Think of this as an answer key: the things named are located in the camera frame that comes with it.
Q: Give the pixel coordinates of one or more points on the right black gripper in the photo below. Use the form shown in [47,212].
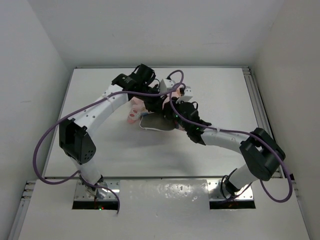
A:
[171,110]

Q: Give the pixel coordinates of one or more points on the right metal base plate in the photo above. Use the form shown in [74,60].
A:
[217,192]

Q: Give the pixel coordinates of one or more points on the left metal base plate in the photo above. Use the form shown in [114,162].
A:
[84,194]

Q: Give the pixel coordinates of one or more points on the pink cartoon pillowcase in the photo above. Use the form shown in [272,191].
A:
[145,105]

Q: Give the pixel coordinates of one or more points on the metal base plate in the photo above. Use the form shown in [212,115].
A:
[217,192]
[84,194]

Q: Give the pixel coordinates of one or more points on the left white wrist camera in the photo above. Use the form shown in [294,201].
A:
[166,85]

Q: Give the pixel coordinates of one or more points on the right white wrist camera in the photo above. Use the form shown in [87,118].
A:
[185,94]

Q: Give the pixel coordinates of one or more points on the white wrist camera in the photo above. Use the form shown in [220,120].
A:
[185,94]
[166,85]

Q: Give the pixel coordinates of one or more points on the white front cover board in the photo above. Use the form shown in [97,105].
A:
[159,210]

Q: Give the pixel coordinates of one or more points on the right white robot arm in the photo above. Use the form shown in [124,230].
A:
[259,151]

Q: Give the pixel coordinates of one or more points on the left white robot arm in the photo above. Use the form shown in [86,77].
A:
[76,131]

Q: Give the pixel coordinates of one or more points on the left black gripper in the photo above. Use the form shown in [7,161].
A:
[156,106]

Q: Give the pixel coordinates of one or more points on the left aluminium frame rail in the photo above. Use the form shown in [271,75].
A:
[22,210]

